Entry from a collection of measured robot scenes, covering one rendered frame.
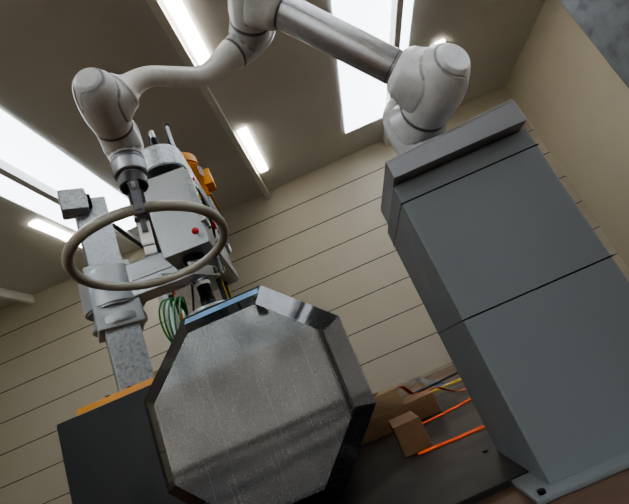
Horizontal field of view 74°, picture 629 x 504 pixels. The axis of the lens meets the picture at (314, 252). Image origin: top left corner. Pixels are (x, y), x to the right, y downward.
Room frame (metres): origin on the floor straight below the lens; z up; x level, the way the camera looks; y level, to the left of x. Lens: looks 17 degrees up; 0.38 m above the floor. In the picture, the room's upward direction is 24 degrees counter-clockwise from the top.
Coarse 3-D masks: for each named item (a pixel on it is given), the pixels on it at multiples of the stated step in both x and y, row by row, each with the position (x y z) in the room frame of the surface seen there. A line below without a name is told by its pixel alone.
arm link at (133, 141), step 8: (136, 128) 0.96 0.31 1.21; (128, 136) 0.93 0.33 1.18; (136, 136) 0.96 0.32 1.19; (104, 144) 0.93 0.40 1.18; (112, 144) 0.93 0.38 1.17; (120, 144) 0.94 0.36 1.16; (128, 144) 0.95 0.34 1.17; (136, 144) 0.97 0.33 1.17; (104, 152) 0.96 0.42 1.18; (112, 152) 0.95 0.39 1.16; (144, 152) 1.02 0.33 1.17
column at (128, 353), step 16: (96, 208) 2.34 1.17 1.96; (80, 224) 2.28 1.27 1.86; (96, 240) 2.32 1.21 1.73; (112, 240) 2.36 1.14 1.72; (96, 256) 2.31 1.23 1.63; (112, 256) 2.35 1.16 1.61; (112, 336) 2.29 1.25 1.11; (128, 336) 2.34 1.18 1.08; (112, 352) 2.28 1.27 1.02; (128, 352) 2.32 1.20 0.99; (144, 352) 2.37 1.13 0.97; (112, 368) 2.41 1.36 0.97; (128, 368) 2.31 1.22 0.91; (144, 368) 2.36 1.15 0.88; (128, 384) 2.30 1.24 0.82
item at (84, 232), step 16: (128, 208) 0.96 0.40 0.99; (160, 208) 0.99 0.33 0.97; (176, 208) 1.02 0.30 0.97; (192, 208) 1.06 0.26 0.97; (208, 208) 1.10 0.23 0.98; (96, 224) 0.95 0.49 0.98; (224, 224) 1.20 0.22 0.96; (80, 240) 0.98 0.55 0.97; (224, 240) 1.29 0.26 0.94; (64, 256) 1.02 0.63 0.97; (208, 256) 1.37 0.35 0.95; (80, 272) 1.15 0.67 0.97; (176, 272) 1.41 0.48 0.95; (192, 272) 1.41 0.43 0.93; (96, 288) 1.24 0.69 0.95; (112, 288) 1.29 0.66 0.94; (128, 288) 1.33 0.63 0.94; (144, 288) 1.37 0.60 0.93
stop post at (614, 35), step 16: (560, 0) 0.39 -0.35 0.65; (576, 0) 0.38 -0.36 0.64; (592, 0) 0.37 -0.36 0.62; (608, 0) 0.35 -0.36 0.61; (624, 0) 0.34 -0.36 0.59; (576, 16) 0.39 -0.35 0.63; (592, 16) 0.38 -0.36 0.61; (608, 16) 0.36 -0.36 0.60; (624, 16) 0.35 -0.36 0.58; (592, 32) 0.39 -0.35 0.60; (608, 32) 0.37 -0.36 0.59; (624, 32) 0.36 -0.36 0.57; (608, 48) 0.38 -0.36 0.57; (624, 48) 0.37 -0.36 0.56; (624, 64) 0.38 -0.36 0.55; (624, 80) 0.39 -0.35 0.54
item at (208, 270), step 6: (198, 270) 1.51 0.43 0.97; (204, 270) 1.64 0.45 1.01; (210, 270) 1.80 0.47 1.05; (216, 270) 1.99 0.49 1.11; (186, 276) 1.42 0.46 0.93; (192, 276) 1.50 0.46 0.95; (198, 276) 1.61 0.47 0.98; (204, 276) 1.73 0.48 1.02; (174, 282) 1.45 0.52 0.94; (180, 282) 1.55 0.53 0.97; (186, 282) 1.67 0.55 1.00; (192, 282) 1.87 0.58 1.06
